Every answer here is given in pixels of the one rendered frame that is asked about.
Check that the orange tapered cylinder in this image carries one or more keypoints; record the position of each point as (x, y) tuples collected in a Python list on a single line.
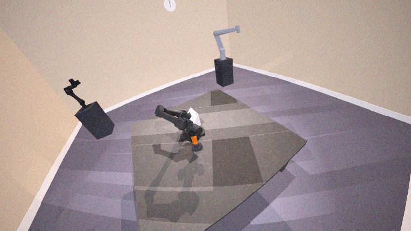
[(194, 140)]

